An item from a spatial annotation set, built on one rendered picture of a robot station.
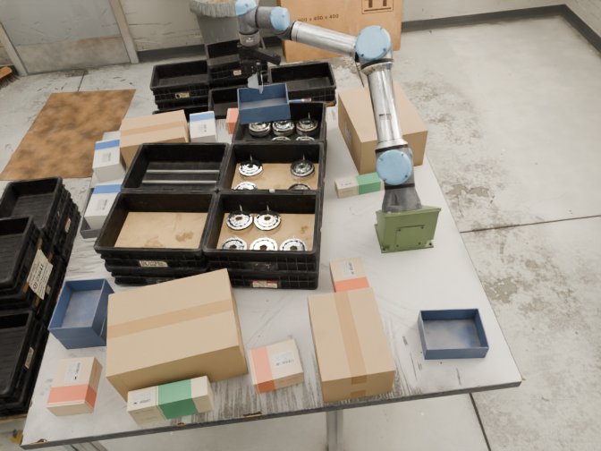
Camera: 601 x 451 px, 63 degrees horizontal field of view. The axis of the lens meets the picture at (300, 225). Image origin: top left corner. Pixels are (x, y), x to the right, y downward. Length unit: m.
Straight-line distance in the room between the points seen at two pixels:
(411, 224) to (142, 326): 1.01
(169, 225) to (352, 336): 0.86
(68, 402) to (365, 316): 0.97
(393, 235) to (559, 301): 1.24
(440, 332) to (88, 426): 1.19
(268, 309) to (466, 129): 2.39
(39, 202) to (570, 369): 2.87
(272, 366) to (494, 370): 0.72
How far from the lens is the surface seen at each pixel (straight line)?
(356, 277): 1.79
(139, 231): 2.02
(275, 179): 2.08
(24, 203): 3.14
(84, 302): 1.96
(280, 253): 1.68
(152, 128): 2.46
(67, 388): 1.80
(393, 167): 1.70
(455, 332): 1.80
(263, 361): 1.64
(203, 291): 1.67
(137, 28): 4.80
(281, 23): 1.89
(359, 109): 2.32
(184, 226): 1.97
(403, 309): 1.82
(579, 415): 2.61
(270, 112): 1.98
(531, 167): 3.57
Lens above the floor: 2.23
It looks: 48 degrees down
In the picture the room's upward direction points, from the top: 5 degrees counter-clockwise
